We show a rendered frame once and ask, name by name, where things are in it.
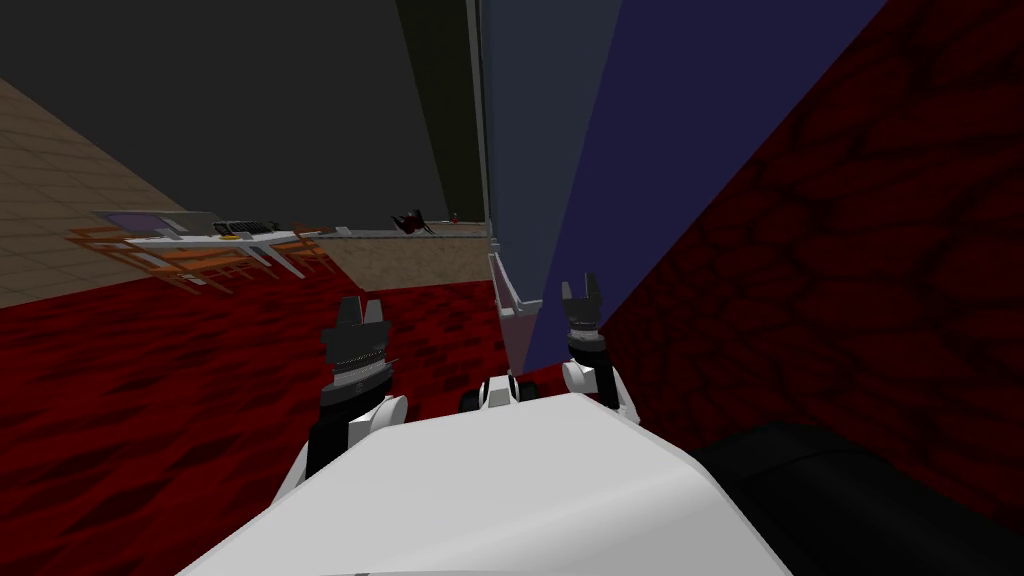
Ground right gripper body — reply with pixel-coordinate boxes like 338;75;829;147
563;296;605;337

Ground orange wooden chair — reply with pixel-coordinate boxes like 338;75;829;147
67;226;277;295
275;227;336;275

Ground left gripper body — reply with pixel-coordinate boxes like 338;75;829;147
319;321;394;368

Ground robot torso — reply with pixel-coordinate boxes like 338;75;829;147
175;371;793;576

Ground white table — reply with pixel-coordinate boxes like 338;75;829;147
89;209;341;281

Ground dark blue door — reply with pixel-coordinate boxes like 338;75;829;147
478;0;889;377

